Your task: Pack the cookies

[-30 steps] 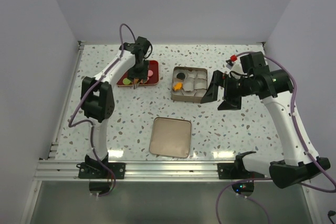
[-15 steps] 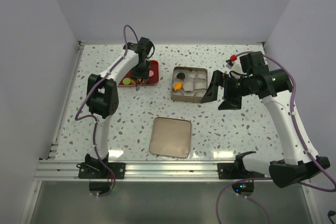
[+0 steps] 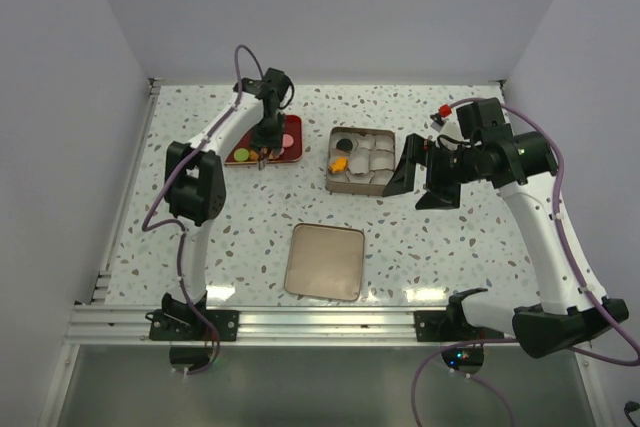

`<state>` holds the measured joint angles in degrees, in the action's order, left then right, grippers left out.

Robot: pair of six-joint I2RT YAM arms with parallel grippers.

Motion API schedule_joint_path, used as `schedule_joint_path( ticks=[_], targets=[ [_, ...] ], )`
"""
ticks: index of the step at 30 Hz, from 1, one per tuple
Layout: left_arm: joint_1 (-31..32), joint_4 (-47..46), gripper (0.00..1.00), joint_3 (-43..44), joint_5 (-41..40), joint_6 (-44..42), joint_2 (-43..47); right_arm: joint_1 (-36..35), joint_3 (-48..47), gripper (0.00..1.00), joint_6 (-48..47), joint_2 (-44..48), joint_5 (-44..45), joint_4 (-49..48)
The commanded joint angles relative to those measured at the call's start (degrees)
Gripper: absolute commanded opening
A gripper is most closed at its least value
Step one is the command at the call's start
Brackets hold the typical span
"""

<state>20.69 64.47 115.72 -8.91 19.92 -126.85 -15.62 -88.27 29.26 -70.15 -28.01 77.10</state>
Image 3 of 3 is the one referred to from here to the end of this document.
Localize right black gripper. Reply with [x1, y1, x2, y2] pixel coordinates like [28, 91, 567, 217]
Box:
[383, 132, 483, 210]

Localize metal tongs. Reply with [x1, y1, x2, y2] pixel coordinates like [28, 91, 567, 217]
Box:
[257, 147, 270, 170]

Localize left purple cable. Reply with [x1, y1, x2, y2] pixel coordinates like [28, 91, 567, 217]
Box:
[141, 45, 264, 376]

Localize square tin lid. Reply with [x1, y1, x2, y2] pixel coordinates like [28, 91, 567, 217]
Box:
[284, 223, 365, 302]

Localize orange fish cookie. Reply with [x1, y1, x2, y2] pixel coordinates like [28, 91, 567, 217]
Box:
[328, 157, 348, 174]

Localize pink round cookie upper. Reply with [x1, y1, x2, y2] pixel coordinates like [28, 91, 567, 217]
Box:
[282, 134, 294, 148]

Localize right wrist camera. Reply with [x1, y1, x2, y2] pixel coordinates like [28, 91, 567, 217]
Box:
[429, 104, 458, 137]

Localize aluminium front rail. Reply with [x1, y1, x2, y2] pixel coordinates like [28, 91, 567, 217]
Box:
[63, 305, 418, 347]

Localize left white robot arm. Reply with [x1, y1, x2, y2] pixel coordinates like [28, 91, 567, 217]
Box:
[161, 68, 295, 340]

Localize black round cookie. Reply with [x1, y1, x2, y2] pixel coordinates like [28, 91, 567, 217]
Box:
[336, 138, 353, 153]

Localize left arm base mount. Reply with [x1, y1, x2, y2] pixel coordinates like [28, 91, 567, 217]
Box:
[145, 293, 240, 342]

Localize purple cable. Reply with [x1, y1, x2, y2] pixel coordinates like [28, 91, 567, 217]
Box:
[141, 45, 264, 376]
[410, 97, 640, 427]

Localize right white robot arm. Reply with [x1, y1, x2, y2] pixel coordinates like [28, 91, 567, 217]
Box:
[383, 98, 629, 358]

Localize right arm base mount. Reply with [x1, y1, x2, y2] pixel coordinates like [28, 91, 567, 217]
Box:
[413, 288, 504, 342]

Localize green round cookie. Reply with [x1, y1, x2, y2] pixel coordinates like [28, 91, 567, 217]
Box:
[233, 148, 251, 162]

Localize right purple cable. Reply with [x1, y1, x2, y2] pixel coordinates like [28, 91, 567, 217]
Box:
[410, 97, 640, 427]

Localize red rectangular tray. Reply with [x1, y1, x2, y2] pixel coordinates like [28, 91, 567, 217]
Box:
[225, 115, 303, 166]

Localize square cookie tin box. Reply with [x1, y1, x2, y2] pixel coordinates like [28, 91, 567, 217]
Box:
[325, 127, 397, 197]

